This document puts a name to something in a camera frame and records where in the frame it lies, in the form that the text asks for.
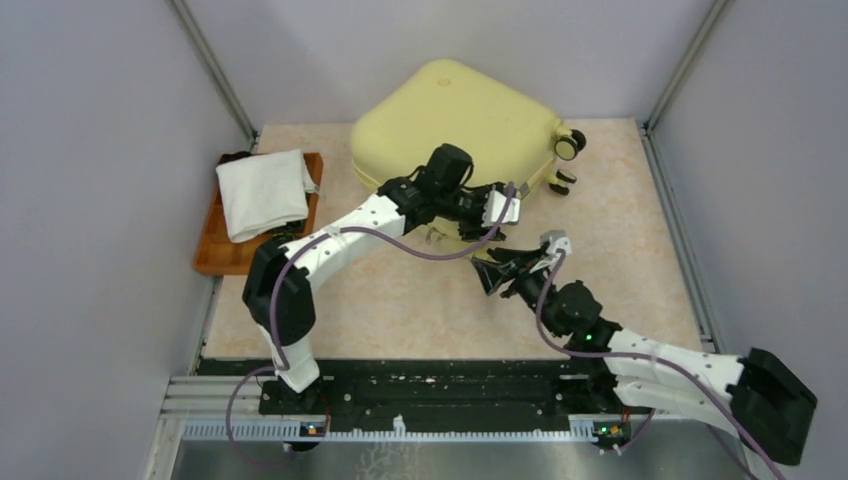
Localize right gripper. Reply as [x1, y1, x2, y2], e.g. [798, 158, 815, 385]
[472, 247, 563, 338]

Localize yellow hard-shell suitcase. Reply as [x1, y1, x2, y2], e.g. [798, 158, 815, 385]
[349, 58, 588, 260]

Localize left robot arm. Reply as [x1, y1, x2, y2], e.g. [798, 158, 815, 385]
[242, 144, 520, 414]

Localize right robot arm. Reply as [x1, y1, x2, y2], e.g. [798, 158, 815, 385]
[471, 248, 818, 466]

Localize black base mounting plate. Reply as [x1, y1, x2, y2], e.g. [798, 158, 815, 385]
[196, 359, 671, 451]

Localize dark round patterned item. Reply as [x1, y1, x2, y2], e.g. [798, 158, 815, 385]
[269, 221, 307, 242]

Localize white folded cloth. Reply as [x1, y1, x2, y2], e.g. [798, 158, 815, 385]
[216, 149, 317, 243]

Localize brown wooden tray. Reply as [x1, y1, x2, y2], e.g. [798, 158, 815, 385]
[193, 152, 324, 276]

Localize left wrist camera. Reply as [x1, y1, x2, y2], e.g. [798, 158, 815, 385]
[481, 188, 521, 227]

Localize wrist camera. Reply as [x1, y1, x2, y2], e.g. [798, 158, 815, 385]
[481, 188, 521, 227]
[540, 230, 572, 259]

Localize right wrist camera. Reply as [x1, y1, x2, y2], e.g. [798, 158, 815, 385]
[540, 230, 572, 259]

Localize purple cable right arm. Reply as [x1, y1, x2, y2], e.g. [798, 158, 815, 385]
[533, 250, 790, 480]

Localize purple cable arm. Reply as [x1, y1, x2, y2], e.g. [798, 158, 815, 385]
[225, 182, 518, 468]
[533, 250, 790, 480]

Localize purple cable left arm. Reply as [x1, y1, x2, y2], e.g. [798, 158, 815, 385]
[225, 182, 518, 468]

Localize left corner aluminium post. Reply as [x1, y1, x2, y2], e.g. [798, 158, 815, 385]
[165, 0, 259, 147]

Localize corner aluminium post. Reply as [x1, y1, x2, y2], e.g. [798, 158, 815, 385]
[165, 0, 259, 147]
[643, 0, 734, 137]

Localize aluminium rail frame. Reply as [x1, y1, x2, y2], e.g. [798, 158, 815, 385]
[140, 119, 790, 480]

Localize right corner aluminium post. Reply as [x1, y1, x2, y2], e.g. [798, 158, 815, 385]
[643, 0, 734, 137]

